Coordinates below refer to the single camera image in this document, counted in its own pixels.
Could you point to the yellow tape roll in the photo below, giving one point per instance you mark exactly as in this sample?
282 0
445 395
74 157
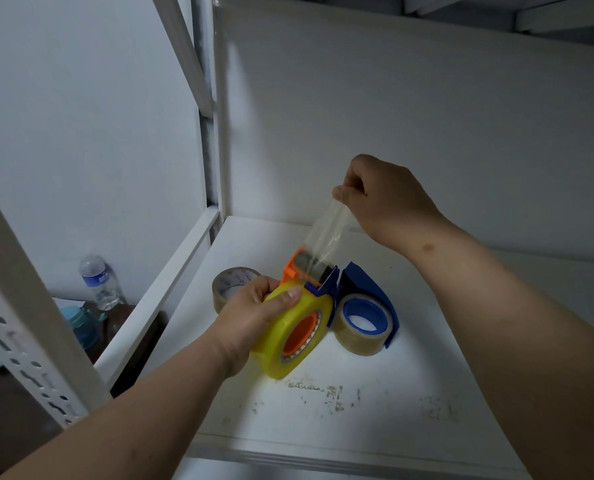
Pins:
282 327

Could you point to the blue tape dispenser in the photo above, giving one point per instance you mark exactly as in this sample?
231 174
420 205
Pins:
364 282

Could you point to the person's left forearm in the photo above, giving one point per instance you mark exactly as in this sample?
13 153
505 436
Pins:
142 419

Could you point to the person's left hand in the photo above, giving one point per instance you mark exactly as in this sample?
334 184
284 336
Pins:
239 322

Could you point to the clear plastic water bottle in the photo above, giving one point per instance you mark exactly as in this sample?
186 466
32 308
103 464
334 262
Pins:
99 284

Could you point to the person's left thumb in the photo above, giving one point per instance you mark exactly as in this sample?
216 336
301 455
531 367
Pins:
283 300

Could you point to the orange tape dispenser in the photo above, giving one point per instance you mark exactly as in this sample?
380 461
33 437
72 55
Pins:
297 264

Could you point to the person's right thumb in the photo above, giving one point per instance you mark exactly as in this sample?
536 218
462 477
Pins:
348 193

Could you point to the person's right hand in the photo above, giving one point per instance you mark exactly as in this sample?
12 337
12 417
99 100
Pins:
392 204

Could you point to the clear tape strip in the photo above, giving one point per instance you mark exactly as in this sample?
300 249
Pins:
327 232

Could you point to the white metal shelving rack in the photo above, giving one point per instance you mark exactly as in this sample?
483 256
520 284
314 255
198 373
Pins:
218 144

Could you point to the person's right forearm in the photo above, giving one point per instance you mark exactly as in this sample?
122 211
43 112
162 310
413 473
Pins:
517 344

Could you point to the clear tape roll blue core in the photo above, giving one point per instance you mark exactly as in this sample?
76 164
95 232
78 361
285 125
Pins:
359 342

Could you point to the teal plastic cup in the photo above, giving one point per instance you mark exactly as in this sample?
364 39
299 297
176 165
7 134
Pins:
82 327

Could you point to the tan tape roll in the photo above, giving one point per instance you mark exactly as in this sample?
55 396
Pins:
227 284

